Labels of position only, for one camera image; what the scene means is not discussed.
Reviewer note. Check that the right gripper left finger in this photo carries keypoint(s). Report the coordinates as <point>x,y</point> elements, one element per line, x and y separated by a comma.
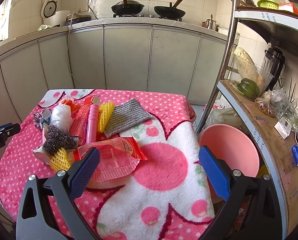
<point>81,172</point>

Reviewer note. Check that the pink plastic trash bucket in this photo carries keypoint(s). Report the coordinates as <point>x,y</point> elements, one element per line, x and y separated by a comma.
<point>232,146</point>

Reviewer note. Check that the pink polka dot blanket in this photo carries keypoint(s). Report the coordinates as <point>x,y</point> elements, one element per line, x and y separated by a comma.
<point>149,183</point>

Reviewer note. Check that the white small carton box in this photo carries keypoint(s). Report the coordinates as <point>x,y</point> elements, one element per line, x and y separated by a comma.
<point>283,127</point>

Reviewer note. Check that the grey kitchen cabinets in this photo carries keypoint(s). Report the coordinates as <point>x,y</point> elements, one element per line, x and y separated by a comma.
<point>146,54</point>

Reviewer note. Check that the yellow foam fruit net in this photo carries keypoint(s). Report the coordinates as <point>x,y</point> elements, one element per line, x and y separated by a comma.
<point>105,111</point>

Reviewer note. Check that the black blender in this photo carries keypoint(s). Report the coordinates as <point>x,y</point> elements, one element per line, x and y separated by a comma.
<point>273,62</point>

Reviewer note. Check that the green plastic basket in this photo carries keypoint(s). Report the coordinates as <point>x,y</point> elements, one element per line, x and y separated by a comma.
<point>268,4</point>

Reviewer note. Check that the grey scouring cloth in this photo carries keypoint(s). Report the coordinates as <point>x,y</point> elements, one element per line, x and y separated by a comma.
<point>126,116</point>

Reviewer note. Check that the cardboard shelf liner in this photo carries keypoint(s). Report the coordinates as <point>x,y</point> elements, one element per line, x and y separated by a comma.
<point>275,151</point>

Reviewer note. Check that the napa cabbage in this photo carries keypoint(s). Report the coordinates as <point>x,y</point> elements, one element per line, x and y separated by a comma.
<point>245,65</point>

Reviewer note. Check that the metal shelf rack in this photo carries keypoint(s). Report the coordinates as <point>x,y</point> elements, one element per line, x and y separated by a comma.
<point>280,29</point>

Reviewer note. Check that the bag of dried food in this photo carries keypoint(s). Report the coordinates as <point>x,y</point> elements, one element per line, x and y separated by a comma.
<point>264,105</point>

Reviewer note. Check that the crumpled foil wrapper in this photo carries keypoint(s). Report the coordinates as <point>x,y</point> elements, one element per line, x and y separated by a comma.
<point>42,119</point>

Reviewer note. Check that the red snack bag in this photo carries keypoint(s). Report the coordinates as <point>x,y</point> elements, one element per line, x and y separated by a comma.
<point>118,158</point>

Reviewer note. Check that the pink plastic tube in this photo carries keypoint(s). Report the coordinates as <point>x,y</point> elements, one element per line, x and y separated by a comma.
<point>92,123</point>

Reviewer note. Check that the white rice cooker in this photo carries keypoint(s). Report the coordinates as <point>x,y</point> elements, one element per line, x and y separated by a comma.
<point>51,15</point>

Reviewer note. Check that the white orange wrapper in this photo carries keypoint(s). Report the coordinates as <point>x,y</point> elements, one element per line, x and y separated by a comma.
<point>69,101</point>

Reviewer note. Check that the black wok with handle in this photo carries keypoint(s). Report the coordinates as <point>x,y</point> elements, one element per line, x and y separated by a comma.
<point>171,12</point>

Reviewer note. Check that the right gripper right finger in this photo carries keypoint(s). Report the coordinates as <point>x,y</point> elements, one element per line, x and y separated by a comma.
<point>219,180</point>

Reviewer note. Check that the green bell pepper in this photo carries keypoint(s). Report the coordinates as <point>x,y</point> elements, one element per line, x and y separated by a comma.
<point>248,88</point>

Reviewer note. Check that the white plastic bag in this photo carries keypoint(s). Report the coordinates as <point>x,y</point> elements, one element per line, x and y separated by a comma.
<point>61,117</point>

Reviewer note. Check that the metal kettle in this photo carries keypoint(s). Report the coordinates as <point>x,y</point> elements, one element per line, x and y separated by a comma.
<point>210,23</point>

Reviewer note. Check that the black wok with lid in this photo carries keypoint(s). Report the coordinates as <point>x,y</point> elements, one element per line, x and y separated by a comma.
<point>127,8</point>

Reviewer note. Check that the clear plastic bag greens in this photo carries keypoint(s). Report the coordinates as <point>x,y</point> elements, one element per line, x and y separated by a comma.
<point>285,108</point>

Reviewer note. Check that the steel wool scrubber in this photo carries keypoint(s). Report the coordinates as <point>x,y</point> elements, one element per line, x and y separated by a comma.
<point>58,138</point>

